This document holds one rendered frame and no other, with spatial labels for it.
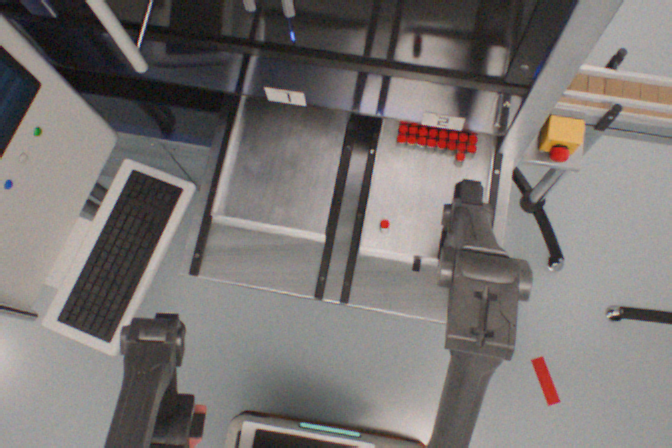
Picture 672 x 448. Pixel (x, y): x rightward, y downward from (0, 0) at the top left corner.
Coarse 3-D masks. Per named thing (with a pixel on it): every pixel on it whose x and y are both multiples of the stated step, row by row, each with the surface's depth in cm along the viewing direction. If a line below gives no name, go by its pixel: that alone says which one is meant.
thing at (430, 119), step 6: (426, 114) 132; (432, 114) 132; (426, 120) 135; (432, 120) 134; (438, 120) 134; (444, 120) 133; (450, 120) 133; (456, 120) 132; (462, 120) 132; (438, 126) 137; (444, 126) 136; (450, 126) 136; (456, 126) 135; (462, 126) 135
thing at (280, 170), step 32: (256, 128) 151; (288, 128) 150; (320, 128) 150; (224, 160) 146; (256, 160) 149; (288, 160) 148; (320, 160) 148; (224, 192) 147; (256, 192) 147; (288, 192) 146; (320, 192) 146; (256, 224) 144; (288, 224) 144; (320, 224) 144
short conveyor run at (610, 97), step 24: (624, 48) 139; (600, 72) 141; (624, 72) 141; (576, 96) 140; (600, 96) 139; (624, 96) 143; (648, 96) 143; (600, 120) 142; (624, 120) 141; (648, 120) 141
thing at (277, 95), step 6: (270, 90) 136; (276, 90) 135; (282, 90) 135; (270, 96) 139; (276, 96) 138; (282, 96) 137; (294, 96) 136; (300, 96) 136; (282, 102) 140; (288, 102) 140; (294, 102) 139; (300, 102) 139
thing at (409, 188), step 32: (384, 128) 149; (384, 160) 147; (416, 160) 147; (448, 160) 146; (480, 160) 146; (384, 192) 145; (416, 192) 145; (448, 192) 145; (416, 224) 143; (416, 256) 139
